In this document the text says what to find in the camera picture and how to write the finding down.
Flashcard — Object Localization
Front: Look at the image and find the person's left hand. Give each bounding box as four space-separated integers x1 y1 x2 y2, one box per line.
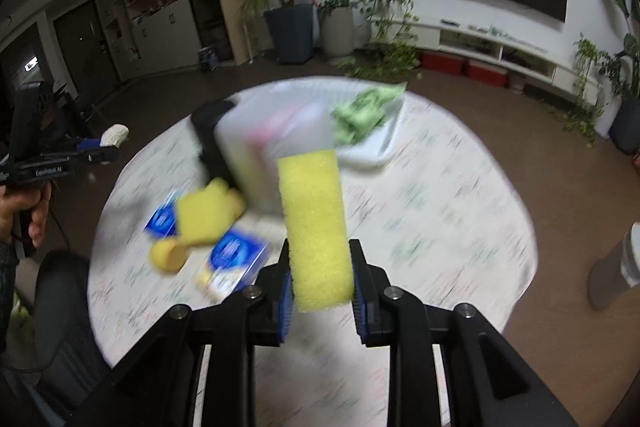
0 181 53 248

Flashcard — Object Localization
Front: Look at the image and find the small plant in ribbed pot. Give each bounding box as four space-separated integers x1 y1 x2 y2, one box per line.
317 0 356 58

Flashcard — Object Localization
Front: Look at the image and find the green cloth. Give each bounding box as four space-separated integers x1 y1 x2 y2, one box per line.
331 83 407 145

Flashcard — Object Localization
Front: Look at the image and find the large-leaf plant in dark pot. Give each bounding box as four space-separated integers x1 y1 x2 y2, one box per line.
590 0 640 155

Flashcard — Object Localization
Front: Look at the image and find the yellow egg-shaped sponge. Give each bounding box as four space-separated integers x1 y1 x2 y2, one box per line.
151 239 189 276

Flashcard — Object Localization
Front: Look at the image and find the red storage box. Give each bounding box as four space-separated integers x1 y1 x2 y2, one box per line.
467 59 507 86
419 51 464 76

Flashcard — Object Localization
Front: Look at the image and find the translucent plastic box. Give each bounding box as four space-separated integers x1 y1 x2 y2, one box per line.
214 99 333 215

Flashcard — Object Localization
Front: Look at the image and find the dark grey chair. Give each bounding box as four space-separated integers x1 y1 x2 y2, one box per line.
15 252 117 427

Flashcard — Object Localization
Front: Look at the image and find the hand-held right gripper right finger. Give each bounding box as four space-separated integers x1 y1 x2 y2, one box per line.
348 238 581 427

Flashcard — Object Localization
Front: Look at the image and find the white wall cabinet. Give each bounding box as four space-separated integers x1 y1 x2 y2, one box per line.
95 0 202 78

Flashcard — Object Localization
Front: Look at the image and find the yellow rectangular sponge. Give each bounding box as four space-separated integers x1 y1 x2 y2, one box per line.
276 150 355 312

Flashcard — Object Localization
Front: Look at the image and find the cream knitted scrubber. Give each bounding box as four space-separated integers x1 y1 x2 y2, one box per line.
99 124 131 165

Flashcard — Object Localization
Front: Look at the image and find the flat yellow sponge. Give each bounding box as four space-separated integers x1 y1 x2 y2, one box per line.
175 178 246 253

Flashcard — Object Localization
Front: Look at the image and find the blue tissue packet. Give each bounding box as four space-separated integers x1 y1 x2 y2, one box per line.
192 229 271 300
144 192 183 238

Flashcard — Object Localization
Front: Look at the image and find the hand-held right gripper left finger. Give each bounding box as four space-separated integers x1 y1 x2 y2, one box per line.
65 239 294 427

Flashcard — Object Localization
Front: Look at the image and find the white television console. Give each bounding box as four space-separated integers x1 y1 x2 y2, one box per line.
415 19 601 104

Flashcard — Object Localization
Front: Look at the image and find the white plastic tray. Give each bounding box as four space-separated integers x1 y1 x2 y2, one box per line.
332 82 408 168

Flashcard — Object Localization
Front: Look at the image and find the black case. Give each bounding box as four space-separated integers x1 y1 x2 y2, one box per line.
190 99 237 188

